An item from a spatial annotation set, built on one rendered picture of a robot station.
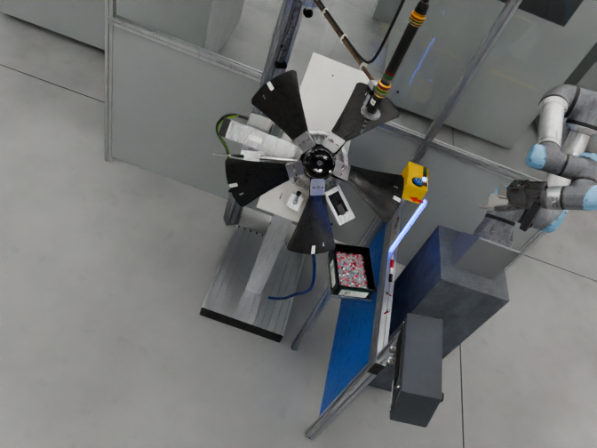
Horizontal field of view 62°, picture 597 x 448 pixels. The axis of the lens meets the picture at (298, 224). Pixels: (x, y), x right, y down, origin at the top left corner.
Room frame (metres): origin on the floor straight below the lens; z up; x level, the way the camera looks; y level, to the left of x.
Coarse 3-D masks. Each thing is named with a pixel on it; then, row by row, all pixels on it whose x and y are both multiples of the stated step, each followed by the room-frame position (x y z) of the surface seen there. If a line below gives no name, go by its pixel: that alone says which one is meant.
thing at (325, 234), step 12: (312, 204) 1.36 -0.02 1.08; (324, 204) 1.42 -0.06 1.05; (312, 216) 1.34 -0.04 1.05; (324, 216) 1.39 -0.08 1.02; (300, 228) 1.28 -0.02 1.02; (312, 228) 1.32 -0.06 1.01; (324, 228) 1.36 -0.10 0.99; (300, 240) 1.26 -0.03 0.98; (312, 240) 1.30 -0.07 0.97; (324, 240) 1.34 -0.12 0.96; (300, 252) 1.24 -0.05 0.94
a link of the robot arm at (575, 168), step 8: (576, 160) 1.46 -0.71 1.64; (584, 160) 1.47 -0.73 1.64; (592, 160) 1.47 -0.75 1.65; (568, 168) 1.44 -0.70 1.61; (576, 168) 1.44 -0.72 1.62; (584, 168) 1.44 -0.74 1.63; (592, 168) 1.44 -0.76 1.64; (560, 176) 1.45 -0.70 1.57; (568, 176) 1.44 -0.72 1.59; (576, 176) 1.43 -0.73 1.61; (584, 176) 1.41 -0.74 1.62; (592, 176) 1.42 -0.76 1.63
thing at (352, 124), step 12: (360, 84) 1.75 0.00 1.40; (360, 96) 1.71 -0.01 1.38; (348, 108) 1.67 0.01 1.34; (360, 108) 1.66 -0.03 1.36; (384, 108) 1.65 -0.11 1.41; (396, 108) 1.66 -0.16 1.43; (348, 120) 1.62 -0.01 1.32; (360, 120) 1.61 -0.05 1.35; (372, 120) 1.61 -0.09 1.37; (384, 120) 1.61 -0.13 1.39; (336, 132) 1.58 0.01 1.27; (348, 132) 1.56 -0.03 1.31; (360, 132) 1.56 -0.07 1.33
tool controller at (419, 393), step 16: (416, 320) 0.94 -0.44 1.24; (432, 320) 0.95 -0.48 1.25; (400, 336) 0.91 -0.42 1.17; (416, 336) 0.88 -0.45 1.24; (432, 336) 0.90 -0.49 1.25; (400, 352) 0.84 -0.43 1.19; (416, 352) 0.83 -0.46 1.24; (432, 352) 0.84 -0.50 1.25; (400, 368) 0.78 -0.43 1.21; (416, 368) 0.78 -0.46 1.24; (432, 368) 0.79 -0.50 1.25; (400, 384) 0.73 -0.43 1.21; (416, 384) 0.73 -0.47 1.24; (432, 384) 0.75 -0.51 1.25; (400, 400) 0.70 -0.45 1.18; (416, 400) 0.70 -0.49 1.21; (432, 400) 0.71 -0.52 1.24; (400, 416) 0.70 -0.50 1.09; (416, 416) 0.71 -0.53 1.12; (432, 416) 0.71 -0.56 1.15
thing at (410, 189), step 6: (408, 168) 1.85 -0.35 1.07; (414, 168) 1.86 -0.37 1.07; (420, 168) 1.88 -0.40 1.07; (402, 174) 1.86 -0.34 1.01; (408, 174) 1.80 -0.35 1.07; (414, 174) 1.82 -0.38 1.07; (420, 174) 1.84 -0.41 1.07; (426, 174) 1.86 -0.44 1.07; (408, 180) 1.76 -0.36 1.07; (426, 180) 1.82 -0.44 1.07; (408, 186) 1.74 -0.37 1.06; (414, 186) 1.75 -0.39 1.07; (420, 186) 1.76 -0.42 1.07; (408, 192) 1.74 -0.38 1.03; (414, 192) 1.75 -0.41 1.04; (420, 192) 1.75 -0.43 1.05; (408, 198) 1.75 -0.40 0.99; (420, 198) 1.75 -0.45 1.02
